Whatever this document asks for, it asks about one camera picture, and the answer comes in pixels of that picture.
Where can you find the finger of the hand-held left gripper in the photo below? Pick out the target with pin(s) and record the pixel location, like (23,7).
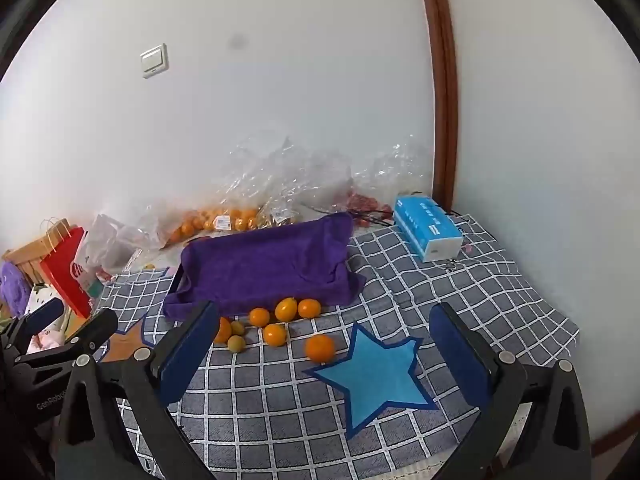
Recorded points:
(95,330)
(45,314)

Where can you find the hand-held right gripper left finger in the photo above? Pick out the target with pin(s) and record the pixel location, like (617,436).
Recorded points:
(185,355)

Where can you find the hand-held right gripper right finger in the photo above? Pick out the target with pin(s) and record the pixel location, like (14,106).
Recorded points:
(455,360)

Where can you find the large mandarin orange with stem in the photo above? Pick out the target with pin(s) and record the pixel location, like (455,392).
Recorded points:
(223,331)

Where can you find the olive green round fruit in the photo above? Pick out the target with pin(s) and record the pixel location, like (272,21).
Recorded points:
(237,328)
(236,344)

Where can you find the small mandarin orange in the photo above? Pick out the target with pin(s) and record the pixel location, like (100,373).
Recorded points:
(319,348)
(259,317)
(274,335)
(285,309)
(309,308)

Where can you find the clear bag of brown fruits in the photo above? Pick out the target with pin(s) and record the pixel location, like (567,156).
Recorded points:
(280,216)

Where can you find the pink and white clothes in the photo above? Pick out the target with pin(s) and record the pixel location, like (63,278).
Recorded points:
(50,338)

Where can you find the red paper bag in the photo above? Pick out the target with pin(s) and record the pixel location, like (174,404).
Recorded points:
(67,280)

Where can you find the purple fluffy cloth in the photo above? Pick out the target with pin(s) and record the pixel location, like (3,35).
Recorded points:
(12,287)

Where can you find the wooden crate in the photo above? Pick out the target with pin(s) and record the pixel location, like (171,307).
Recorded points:
(30,255)

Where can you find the white plastic bag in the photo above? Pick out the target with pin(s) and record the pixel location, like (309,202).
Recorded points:
(107,250)

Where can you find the grey checked star blanket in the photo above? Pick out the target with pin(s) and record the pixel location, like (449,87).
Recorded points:
(280,410)

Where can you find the purple towel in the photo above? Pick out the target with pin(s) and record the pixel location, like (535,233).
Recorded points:
(265,265)

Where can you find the clear bag of large oranges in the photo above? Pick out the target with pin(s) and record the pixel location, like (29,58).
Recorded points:
(185,228)

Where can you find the blue tissue pack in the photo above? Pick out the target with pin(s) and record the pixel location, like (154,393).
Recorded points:
(427,227)

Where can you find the pile of red cherry tomatoes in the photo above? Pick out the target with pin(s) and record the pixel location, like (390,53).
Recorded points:
(365,202)

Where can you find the clear bag of red tomatoes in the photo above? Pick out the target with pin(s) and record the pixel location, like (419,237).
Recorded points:
(390,170)

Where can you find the brown wooden door frame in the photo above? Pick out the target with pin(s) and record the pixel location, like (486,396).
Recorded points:
(444,85)

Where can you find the white light switch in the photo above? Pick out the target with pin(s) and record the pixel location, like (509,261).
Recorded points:
(154,60)

